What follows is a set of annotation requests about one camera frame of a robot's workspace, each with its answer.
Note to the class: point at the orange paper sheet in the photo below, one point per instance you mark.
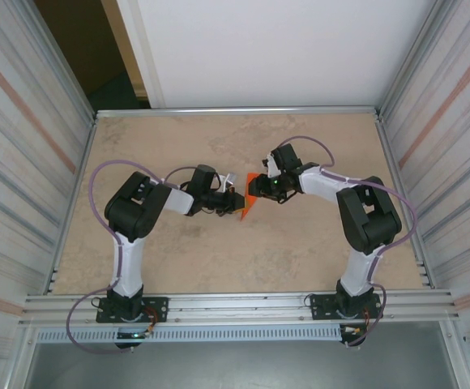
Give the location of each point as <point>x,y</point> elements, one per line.
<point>251,204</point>

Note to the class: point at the grey metal sheet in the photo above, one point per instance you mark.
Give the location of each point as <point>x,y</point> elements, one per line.
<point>239,364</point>

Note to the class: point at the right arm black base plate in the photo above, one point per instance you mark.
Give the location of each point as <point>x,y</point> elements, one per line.
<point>320,310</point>

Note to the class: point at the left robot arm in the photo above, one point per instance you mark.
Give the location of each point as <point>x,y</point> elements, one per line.
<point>133,210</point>

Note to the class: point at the aluminium table edge rail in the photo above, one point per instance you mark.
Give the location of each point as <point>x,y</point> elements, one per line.
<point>406,202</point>
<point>69,202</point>
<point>235,111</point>

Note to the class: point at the white door frame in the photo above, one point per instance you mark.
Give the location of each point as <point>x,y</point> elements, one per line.
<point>138,40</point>

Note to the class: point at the corrugated enclosure panel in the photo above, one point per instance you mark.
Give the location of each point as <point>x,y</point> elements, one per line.
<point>8,162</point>
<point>462,162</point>

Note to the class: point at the small electronics board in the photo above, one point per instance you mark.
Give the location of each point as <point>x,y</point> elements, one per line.
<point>131,335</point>
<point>352,331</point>

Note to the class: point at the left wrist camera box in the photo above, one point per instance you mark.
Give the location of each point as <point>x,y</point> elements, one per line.
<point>227,180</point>

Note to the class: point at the wide aluminium mounting rail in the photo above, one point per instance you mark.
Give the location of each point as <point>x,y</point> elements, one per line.
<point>239,308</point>

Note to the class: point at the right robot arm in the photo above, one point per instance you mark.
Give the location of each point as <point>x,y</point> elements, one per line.
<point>368,219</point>

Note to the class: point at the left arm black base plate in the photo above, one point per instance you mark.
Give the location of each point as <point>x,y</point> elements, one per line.
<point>158,310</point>

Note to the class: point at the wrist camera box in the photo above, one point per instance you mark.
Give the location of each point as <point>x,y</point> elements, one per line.
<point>227,180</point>
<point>271,168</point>

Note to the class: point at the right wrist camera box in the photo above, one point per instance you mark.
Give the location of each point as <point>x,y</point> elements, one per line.
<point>271,168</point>

